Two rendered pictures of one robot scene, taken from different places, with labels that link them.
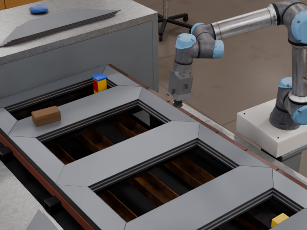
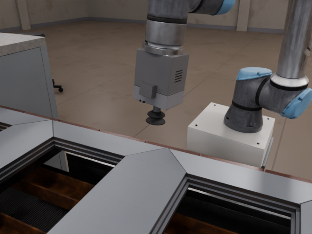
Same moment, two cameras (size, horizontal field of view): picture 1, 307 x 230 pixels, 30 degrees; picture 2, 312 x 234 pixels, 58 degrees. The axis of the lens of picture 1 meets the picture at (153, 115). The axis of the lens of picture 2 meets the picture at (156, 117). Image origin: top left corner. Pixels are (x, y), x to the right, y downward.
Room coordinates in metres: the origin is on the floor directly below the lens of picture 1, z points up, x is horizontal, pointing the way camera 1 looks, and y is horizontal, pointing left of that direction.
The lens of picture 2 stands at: (1.62, 0.15, 1.28)
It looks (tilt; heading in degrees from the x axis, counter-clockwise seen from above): 26 degrees down; 332
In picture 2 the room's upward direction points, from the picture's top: straight up
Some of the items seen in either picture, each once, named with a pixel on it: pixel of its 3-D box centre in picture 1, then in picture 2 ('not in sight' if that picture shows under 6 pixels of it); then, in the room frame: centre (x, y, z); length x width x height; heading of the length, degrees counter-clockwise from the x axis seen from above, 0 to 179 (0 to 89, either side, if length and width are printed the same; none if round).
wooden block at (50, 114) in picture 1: (46, 116); not in sight; (2.27, 0.49, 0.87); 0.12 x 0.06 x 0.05; 118
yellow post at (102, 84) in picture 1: (100, 95); not in sight; (2.63, 0.27, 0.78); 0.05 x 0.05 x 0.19; 36
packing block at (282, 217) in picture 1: (282, 223); not in sight; (1.59, -0.46, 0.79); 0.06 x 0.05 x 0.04; 126
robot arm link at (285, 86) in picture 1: (291, 92); (253, 85); (2.32, -0.64, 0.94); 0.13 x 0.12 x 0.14; 9
